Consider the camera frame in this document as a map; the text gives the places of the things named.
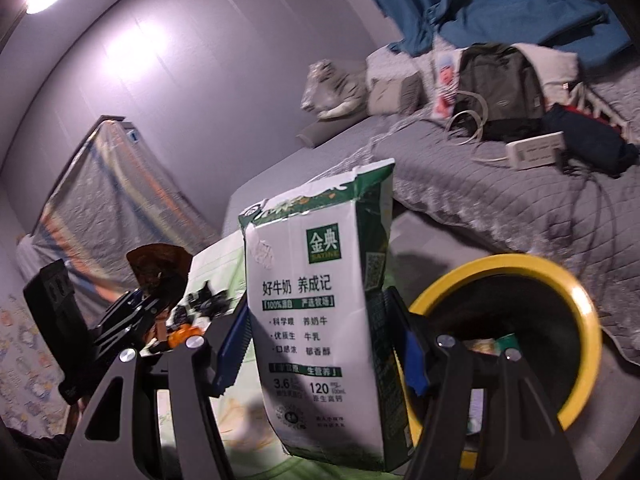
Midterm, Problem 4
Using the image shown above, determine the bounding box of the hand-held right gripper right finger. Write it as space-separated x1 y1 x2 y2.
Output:
382 287 588 480

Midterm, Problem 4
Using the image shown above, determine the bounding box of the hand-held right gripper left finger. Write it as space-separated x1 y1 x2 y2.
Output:
59 305 251 480

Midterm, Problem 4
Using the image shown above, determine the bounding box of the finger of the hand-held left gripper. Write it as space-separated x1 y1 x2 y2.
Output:
92 287 168 356

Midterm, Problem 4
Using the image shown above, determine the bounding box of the brown snack wrapper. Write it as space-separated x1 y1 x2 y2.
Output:
125 242 194 311

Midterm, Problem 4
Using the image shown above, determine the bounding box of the green white milk carton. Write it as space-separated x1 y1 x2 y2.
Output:
237 158 418 473

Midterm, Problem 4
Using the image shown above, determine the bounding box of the yellow rim trash bin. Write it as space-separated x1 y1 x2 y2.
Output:
407 254 603 471

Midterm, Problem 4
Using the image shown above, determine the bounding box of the person's left forearm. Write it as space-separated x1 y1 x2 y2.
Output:
0 395 93 480

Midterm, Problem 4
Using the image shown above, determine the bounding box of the cartoon print mat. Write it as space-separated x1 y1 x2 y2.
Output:
0 295 68 423

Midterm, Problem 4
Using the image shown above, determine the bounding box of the orange snack wrapper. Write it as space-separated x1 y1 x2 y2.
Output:
150 322 206 353

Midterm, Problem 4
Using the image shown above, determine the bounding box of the plain grey cloth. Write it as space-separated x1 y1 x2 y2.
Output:
15 234 47 306

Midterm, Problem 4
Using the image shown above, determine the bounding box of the green floral tablecloth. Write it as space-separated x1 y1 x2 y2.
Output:
150 232 416 480

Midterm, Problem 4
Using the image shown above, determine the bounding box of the striped grey bedsheet cover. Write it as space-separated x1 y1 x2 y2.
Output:
30 117 221 321

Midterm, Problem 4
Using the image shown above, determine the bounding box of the grey quilted blanket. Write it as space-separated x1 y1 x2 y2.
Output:
370 67 640 376

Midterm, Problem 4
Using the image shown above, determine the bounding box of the grey mattress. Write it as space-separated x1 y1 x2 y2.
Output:
220 110 451 241

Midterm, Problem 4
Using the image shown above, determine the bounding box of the long grey pillow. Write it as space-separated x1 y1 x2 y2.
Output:
297 112 371 150

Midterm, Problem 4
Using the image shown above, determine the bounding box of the white power strip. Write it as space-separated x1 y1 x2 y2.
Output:
505 131 566 171

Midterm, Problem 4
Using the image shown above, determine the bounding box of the grey beige cushion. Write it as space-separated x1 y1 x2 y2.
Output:
367 74 423 116

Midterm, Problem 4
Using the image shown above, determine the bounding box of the baby doll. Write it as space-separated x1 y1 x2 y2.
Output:
429 49 463 122

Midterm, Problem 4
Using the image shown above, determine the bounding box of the dark navy clothing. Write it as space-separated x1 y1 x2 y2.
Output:
542 104 638 178

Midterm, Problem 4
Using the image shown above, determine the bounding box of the tiger plush in plastic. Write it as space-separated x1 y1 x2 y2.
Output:
300 59 371 120

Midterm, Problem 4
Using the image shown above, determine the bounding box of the dark green backpack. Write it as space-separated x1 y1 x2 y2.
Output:
452 44 547 141

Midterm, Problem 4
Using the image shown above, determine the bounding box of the pale quilted cover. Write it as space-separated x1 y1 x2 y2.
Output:
366 42 441 86

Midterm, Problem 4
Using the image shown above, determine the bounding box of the white slatted rack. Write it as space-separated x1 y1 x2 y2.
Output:
567 82 640 136

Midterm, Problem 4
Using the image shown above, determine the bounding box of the white pillow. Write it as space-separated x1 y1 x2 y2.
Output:
515 42 581 106

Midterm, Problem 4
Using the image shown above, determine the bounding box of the white cable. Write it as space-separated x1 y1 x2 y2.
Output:
447 90 508 163

